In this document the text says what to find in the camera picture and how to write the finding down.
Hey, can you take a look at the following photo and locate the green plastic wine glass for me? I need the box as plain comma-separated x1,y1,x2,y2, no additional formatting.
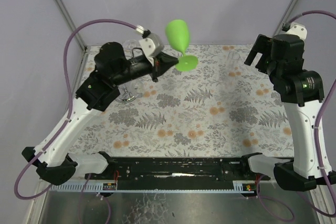
165,19,198,72

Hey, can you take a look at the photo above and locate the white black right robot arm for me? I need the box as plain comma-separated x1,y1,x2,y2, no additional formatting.
244,34,335,191

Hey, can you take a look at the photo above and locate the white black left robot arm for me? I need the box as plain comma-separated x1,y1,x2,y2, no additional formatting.
22,42,178,186

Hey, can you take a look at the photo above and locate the chrome wine glass rack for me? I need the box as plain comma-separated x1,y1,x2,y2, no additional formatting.
116,82,136,103

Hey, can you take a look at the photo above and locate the floral patterned table mat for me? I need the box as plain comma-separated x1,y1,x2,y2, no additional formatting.
70,45,293,157

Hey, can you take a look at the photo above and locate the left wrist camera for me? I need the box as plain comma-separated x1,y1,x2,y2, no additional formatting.
137,28,164,66

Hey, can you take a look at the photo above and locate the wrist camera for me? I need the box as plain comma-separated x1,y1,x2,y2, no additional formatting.
137,28,164,66
281,22,308,40

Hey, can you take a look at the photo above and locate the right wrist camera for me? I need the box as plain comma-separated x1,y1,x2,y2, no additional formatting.
281,22,308,40

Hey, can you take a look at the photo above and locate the aluminium frame right post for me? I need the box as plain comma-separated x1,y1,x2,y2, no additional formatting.
272,0,316,38

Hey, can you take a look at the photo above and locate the aluminium frame post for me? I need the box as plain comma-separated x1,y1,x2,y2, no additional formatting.
272,0,316,38
40,0,88,53

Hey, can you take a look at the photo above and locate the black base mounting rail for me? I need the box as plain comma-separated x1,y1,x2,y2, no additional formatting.
100,157,258,182

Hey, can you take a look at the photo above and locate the aluminium frame left post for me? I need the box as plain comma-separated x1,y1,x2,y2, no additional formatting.
40,0,88,53

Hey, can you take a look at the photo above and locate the aluminium front frame rail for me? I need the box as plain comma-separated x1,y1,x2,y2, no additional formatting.
39,176,322,187

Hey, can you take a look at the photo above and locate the white slotted cable duct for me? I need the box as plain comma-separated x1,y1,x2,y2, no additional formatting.
50,178,256,193

